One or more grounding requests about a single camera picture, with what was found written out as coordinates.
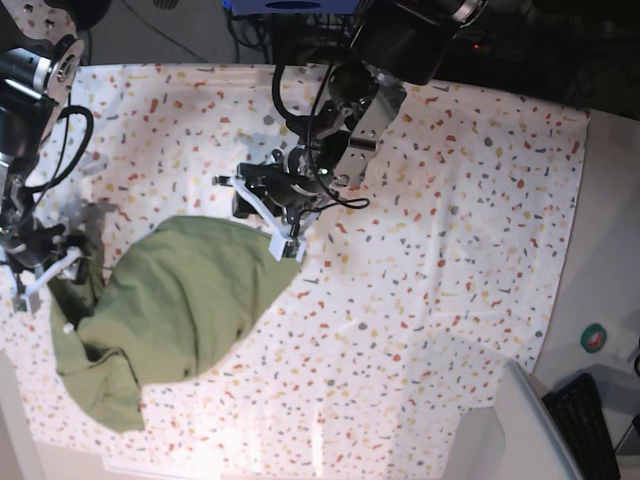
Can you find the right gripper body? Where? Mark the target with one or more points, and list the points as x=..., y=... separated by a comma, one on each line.
x=31, y=248

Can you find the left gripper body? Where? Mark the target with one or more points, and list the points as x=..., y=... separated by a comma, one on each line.
x=279, y=185

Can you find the green t-shirt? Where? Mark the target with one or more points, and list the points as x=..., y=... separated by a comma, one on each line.
x=174, y=305

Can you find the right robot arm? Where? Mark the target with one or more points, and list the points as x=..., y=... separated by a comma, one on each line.
x=40, y=55

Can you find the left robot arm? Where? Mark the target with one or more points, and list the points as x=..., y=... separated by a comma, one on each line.
x=380, y=47

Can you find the terrazzo pattern tablecloth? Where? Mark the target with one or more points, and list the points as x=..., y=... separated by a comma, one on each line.
x=403, y=314

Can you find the blue box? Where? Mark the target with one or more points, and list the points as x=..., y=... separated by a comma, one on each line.
x=250, y=7

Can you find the green tape roll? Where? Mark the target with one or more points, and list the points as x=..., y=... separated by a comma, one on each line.
x=593, y=338

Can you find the black keyboard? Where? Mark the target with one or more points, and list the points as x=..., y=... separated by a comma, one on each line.
x=576, y=410

